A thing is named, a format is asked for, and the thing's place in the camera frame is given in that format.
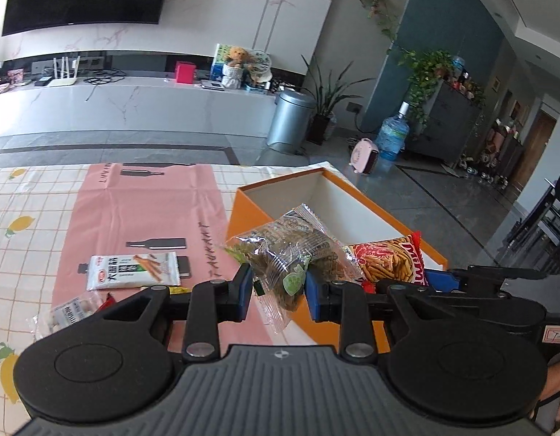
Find long-leaf potted plant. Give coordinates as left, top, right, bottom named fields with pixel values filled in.
left=300, top=54, right=376, bottom=146

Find red snack packet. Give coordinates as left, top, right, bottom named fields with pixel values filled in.
left=344, top=231, right=430, bottom=294

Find grey cabinet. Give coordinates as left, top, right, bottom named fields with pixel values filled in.
left=405, top=79, right=483, bottom=165

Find pink plastic mat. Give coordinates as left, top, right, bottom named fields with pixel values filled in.
left=50, top=162, right=281, bottom=350

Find dark dining chair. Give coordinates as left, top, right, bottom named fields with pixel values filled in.
left=504, top=175, right=560, bottom=259

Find pink space heater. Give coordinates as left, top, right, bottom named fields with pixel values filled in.
left=348, top=137, right=380, bottom=175

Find red box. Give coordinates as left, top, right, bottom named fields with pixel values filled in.
left=175, top=61, right=197, bottom=85

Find silver trash can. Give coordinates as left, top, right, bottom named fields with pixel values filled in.
left=266, top=90, right=317, bottom=155

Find dark shelf with ornaments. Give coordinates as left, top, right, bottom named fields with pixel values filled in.
left=484, top=118, right=527, bottom=188

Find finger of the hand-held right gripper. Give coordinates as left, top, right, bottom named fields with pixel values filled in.
left=424, top=264, right=549, bottom=294
left=425, top=291, right=548, bottom=330

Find black cables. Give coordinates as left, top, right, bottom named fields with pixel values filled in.
left=82, top=69, right=126, bottom=87

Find blue water jug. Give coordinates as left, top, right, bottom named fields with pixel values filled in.
left=375, top=102, right=410, bottom=162

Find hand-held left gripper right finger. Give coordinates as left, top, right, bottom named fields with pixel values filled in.
left=304, top=269, right=446, bottom=362

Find green clear snack packet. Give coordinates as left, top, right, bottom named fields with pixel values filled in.
left=223, top=204, right=365, bottom=332

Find white router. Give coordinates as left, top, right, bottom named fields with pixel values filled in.
left=48, top=56, right=81, bottom=88

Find trailing vine plant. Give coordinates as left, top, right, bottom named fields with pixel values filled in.
left=350, top=0, right=401, bottom=43

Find clear snack packet white pieces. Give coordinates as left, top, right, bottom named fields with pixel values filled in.
left=32, top=291, right=113, bottom=341

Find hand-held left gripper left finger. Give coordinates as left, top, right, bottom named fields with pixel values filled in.
left=98, top=263, right=254, bottom=360

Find bushy green potted plant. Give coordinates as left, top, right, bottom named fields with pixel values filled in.
left=389, top=48, right=454, bottom=124

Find orange cardboard box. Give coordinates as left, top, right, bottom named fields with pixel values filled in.
left=226, top=167, right=449, bottom=346

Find white marble television counter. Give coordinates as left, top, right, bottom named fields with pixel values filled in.
left=0, top=73, right=281, bottom=139

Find brown teddy bear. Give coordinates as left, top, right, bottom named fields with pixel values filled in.
left=226, top=47, right=252, bottom=72

